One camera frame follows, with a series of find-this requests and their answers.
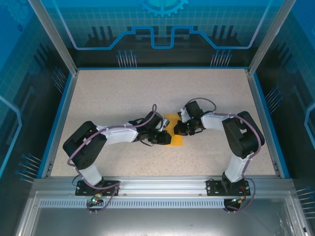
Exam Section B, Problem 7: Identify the slotted grey cable duct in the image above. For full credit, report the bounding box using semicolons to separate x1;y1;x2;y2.
39;199;226;208

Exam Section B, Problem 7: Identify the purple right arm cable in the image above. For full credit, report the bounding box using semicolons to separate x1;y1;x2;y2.
186;97;266;213

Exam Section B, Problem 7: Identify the grey metal panel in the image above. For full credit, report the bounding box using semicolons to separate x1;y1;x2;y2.
14;191;308;236

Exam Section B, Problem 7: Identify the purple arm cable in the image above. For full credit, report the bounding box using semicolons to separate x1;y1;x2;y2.
66;103;158;214
186;97;266;213

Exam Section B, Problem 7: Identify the aluminium frame post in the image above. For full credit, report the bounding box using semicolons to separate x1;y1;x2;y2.
28;0;79;75
247;0;297;76

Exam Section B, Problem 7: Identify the aluminium mounting rail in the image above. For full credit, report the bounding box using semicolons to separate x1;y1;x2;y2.
31;176;295;198

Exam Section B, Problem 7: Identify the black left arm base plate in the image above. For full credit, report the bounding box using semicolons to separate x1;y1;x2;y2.
75;179;121;197

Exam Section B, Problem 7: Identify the cable connector with green light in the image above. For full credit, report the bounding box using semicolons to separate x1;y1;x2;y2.
90;193;103;205
228;196;247;205

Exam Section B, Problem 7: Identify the aluminium table side rail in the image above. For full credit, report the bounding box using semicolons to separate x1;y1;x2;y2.
245;68;283;178
40;70;79;179

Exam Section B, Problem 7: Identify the yellow cloth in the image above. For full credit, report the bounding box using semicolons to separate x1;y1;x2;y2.
164;113;184;147

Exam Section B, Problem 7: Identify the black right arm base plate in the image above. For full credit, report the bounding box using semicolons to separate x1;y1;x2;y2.
206;178;251;197

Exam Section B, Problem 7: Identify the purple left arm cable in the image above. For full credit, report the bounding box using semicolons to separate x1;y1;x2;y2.
66;103;158;214

